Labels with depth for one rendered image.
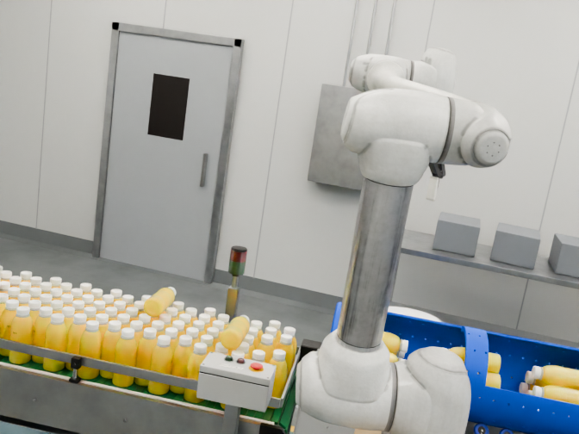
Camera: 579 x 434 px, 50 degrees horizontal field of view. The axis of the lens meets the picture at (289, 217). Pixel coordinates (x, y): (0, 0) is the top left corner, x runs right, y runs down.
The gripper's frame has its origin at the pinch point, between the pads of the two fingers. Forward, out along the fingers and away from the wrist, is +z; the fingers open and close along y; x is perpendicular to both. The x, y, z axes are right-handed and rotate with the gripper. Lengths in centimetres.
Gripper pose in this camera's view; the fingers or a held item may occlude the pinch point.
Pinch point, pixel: (414, 195)
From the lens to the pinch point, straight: 184.5
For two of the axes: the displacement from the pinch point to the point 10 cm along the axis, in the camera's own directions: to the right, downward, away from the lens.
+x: 5.7, 2.3, -7.9
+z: -1.4, 9.7, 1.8
